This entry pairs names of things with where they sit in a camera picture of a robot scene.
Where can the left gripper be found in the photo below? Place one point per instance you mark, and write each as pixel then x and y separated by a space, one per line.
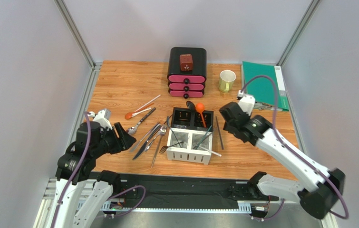
pixel 123 142

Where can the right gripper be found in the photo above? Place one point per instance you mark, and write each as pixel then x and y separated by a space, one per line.
pixel 229 119

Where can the teal chopstick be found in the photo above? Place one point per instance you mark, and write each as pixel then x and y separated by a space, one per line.
pixel 208 130

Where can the orange plastic spoon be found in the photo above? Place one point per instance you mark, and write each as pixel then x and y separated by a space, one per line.
pixel 200 109

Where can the pale yellow mug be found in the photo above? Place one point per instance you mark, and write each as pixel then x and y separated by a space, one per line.
pixel 226 80

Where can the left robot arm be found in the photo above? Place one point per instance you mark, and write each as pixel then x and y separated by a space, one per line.
pixel 94 138

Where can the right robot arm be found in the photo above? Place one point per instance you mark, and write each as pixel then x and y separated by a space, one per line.
pixel 317 188

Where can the steel table knife, small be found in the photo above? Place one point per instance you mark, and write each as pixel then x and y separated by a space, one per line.
pixel 154 127

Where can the steel table knife, large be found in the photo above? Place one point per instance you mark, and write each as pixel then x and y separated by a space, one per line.
pixel 143 147

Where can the dark grey chopstick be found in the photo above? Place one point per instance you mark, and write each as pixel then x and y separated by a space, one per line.
pixel 219 132

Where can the orange white spoon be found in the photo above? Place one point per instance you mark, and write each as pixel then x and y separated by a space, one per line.
pixel 132 114

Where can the steel fork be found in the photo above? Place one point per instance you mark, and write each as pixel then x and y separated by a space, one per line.
pixel 161 135

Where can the green folder binder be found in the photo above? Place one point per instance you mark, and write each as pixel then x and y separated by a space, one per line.
pixel 261 88

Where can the black plastic fork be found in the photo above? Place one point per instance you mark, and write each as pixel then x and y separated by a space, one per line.
pixel 164 148

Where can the white plastic chopstick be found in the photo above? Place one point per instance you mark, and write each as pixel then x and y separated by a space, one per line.
pixel 208 150

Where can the black ladle spoon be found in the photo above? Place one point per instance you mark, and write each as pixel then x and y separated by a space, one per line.
pixel 191 106

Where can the white orange chopstick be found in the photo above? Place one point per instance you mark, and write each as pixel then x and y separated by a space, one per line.
pixel 142 107

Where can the black utensil caddy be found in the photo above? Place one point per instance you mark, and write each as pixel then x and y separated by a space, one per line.
pixel 183 118

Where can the white slotted utensil caddy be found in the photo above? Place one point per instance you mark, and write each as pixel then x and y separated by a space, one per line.
pixel 186 153

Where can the black pink drawer cabinet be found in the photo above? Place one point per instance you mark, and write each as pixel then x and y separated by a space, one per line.
pixel 187 84

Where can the brown cube box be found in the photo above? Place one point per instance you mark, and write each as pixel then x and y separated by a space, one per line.
pixel 186 62

